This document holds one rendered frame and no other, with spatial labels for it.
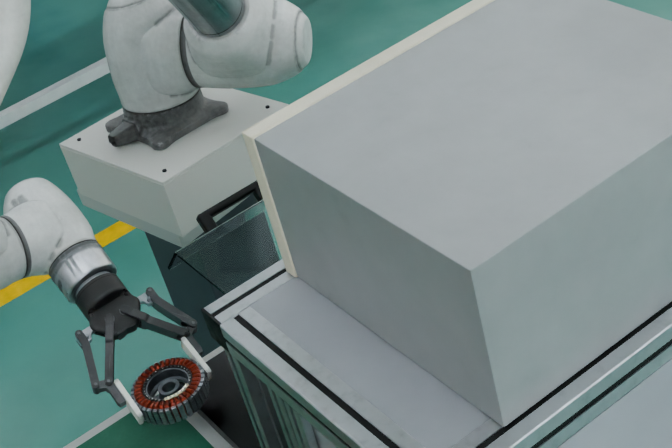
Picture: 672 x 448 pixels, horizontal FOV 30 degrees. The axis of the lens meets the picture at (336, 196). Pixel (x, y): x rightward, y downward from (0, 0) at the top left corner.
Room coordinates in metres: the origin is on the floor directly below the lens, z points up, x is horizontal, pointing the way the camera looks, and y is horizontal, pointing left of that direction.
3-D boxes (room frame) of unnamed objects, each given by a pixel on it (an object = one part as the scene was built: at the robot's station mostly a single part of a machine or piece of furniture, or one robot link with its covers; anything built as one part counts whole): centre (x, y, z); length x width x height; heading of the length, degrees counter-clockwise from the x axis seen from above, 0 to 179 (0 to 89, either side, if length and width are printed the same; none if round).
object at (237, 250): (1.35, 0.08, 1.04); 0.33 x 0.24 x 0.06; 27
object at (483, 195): (1.14, -0.20, 1.22); 0.44 x 0.39 x 0.20; 117
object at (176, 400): (1.41, 0.31, 0.82); 0.11 x 0.11 x 0.04
